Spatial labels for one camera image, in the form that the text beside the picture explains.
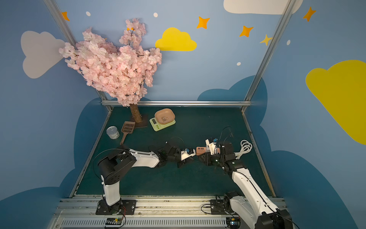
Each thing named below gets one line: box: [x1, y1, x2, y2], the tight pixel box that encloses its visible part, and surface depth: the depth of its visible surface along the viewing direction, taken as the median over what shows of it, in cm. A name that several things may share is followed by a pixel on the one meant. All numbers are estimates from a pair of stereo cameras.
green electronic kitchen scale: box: [149, 117, 176, 132], surface depth 110 cm
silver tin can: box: [106, 125, 121, 140], surface depth 103 cm
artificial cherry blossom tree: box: [59, 18, 163, 124], surface depth 72 cm
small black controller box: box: [225, 217, 241, 229], surface depth 73 cm
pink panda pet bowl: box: [154, 108, 176, 125], surface depth 113 cm
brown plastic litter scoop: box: [119, 121, 136, 146], surface depth 110 cm
